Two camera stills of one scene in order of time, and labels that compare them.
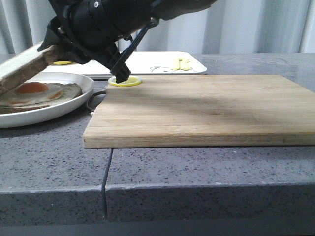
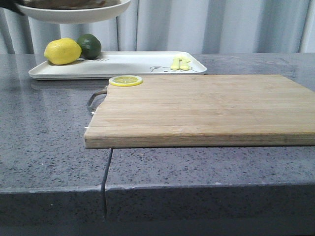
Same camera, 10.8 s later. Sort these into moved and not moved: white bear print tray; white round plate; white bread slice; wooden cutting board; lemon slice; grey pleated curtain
Moved: white bread slice; white round plate
Not moved: lemon slice; grey pleated curtain; wooden cutting board; white bear print tray
